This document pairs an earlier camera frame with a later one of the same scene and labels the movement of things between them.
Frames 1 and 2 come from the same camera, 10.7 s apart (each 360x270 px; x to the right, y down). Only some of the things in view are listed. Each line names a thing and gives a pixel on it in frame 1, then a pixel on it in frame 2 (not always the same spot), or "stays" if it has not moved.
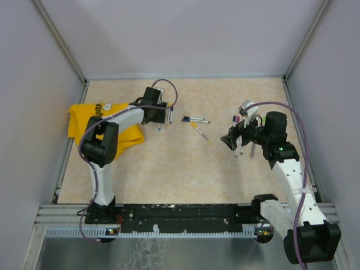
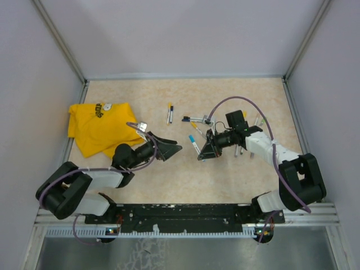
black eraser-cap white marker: [192, 118] stays
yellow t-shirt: [81, 115] stays
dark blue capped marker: [201, 121] stays
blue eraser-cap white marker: [171, 117] stays
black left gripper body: [158, 116] -> [149, 148]
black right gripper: [233, 132] -> [208, 151]
